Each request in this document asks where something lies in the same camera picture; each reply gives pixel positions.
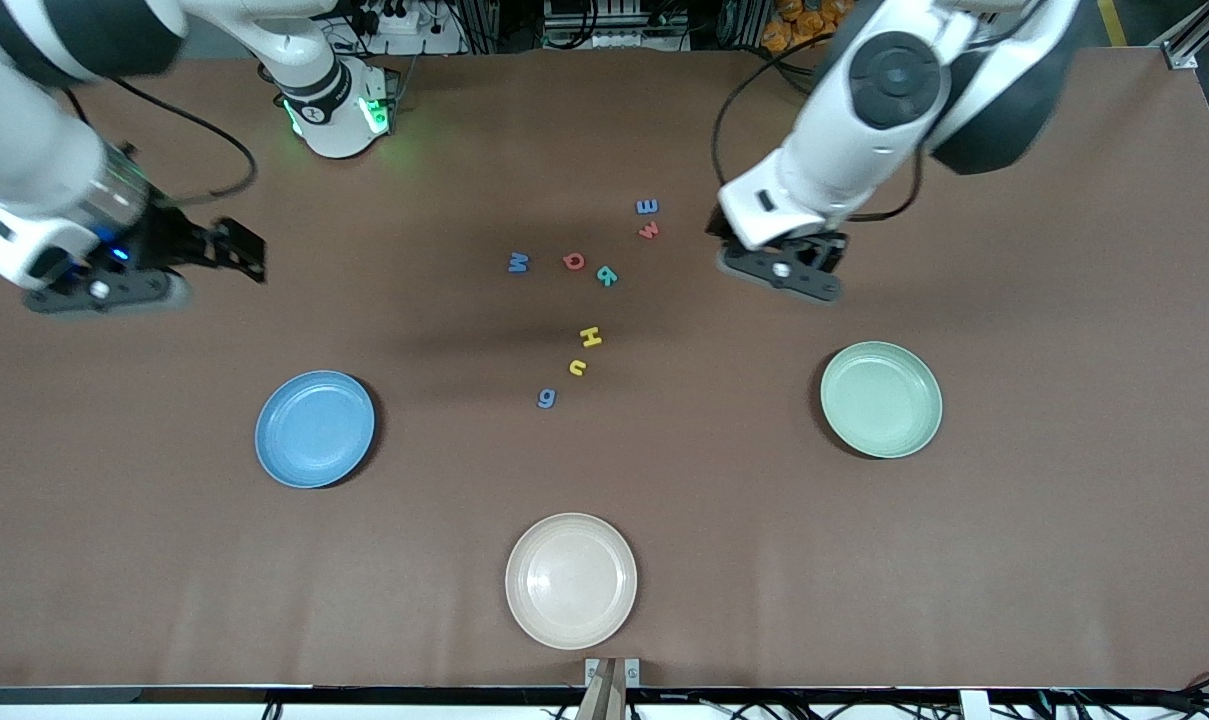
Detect orange packets pile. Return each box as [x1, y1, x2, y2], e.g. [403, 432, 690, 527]
[761, 0, 857, 53]

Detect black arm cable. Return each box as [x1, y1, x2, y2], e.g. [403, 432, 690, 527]
[64, 78, 258, 207]
[711, 35, 925, 224]

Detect beige plate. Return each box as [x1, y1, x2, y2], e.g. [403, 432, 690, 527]
[505, 513, 638, 651]

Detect blue plate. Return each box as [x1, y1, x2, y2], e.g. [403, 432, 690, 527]
[254, 370, 377, 490]

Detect aluminium frame profile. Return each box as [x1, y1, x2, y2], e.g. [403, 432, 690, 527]
[1159, 0, 1209, 71]

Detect metal bracket with wooden strip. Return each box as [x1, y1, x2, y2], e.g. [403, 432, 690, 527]
[576, 656, 643, 720]

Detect green plate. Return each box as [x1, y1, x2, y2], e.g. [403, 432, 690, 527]
[819, 341, 944, 460]

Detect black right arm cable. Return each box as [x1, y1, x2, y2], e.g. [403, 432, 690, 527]
[64, 78, 258, 207]

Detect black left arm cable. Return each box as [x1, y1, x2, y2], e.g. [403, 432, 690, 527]
[711, 35, 925, 224]

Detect white power strip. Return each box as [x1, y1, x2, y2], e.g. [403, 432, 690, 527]
[349, 0, 465, 56]

